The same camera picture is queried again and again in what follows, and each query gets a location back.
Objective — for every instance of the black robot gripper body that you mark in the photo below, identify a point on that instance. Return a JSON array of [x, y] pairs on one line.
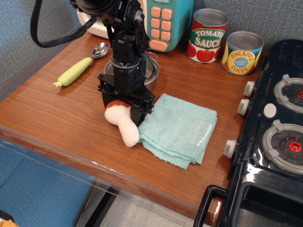
[[128, 80]]

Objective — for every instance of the spoon with green handle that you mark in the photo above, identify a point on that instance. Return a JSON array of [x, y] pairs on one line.
[[77, 69]]

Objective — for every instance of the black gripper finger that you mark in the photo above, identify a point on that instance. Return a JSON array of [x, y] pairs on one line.
[[138, 113], [108, 97]]

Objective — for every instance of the orange object at corner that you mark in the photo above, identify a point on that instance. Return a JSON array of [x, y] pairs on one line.
[[6, 220]]

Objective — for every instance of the small stainless steel pot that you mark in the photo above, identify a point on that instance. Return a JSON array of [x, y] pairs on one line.
[[152, 70]]

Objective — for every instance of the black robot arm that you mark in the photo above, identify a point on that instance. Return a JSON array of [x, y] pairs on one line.
[[124, 21]]

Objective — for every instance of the plush mushroom toy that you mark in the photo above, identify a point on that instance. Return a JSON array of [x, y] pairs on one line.
[[118, 113]]

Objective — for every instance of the light blue folded cloth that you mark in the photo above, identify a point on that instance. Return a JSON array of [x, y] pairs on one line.
[[178, 131]]

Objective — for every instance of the tomato sauce can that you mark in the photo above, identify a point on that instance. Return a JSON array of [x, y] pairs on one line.
[[207, 33]]

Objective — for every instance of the pineapple slices can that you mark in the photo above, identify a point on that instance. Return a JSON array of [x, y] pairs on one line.
[[242, 52]]

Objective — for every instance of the black toy stove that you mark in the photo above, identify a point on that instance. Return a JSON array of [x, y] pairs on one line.
[[266, 175]]

